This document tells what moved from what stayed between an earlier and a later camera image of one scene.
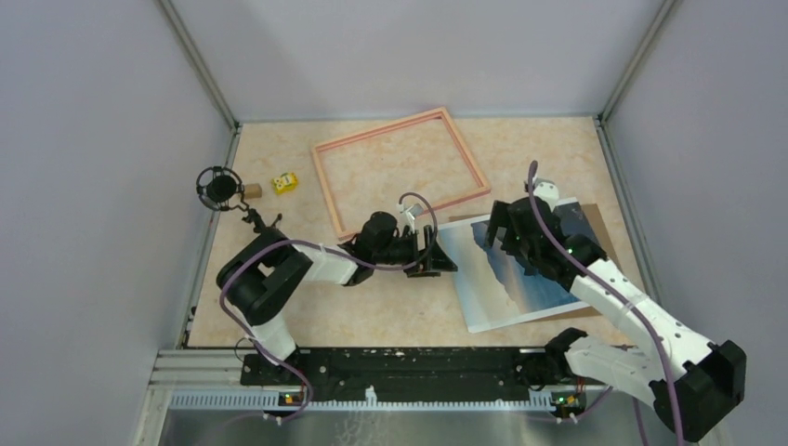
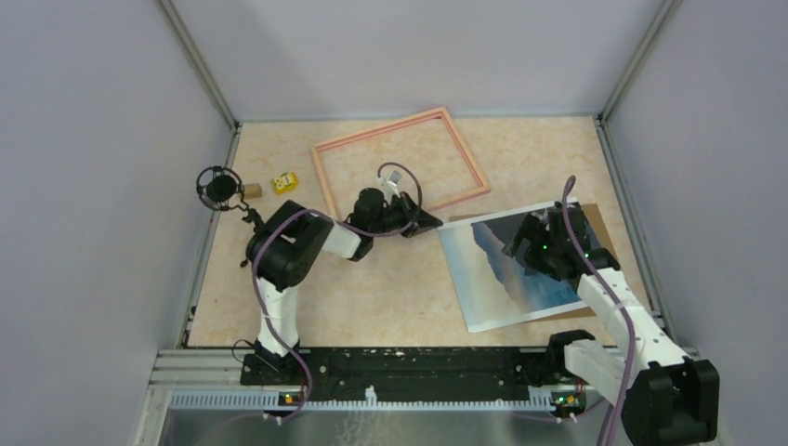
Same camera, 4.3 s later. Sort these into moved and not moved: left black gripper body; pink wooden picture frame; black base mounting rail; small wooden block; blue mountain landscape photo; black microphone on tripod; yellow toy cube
Moved: left black gripper body
Not moved: pink wooden picture frame; black microphone on tripod; small wooden block; yellow toy cube; black base mounting rail; blue mountain landscape photo
